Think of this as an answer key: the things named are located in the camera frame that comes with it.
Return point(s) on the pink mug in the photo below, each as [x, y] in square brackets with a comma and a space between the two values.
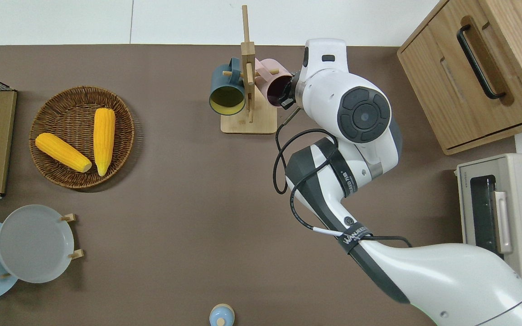
[272, 79]

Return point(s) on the brown table mat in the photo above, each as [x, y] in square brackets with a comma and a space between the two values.
[175, 203]

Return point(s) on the wooden plate rack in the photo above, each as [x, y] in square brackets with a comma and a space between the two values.
[71, 218]

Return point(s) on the grey plate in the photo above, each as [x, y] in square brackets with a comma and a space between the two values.
[34, 244]

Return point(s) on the wooden mug tree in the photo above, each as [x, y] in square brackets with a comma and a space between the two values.
[248, 120]

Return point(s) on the yellow corn cob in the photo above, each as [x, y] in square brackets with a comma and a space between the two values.
[104, 136]
[61, 151]

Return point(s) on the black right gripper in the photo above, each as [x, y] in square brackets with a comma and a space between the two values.
[293, 83]

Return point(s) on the round brown wicker basket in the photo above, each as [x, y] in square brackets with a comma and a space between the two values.
[61, 117]

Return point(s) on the wooden cabinet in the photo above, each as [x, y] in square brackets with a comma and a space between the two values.
[469, 104]

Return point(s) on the small blue dome bell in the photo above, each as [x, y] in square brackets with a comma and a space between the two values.
[221, 314]

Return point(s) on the dark teal mug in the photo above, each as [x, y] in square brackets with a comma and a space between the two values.
[227, 93]

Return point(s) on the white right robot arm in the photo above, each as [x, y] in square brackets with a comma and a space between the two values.
[447, 276]

